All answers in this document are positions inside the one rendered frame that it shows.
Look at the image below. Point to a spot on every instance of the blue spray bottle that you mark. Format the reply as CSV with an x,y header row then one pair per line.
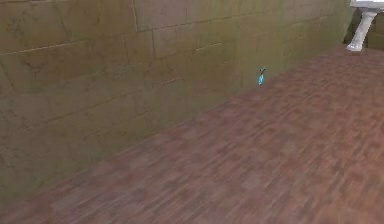
x,y
261,78

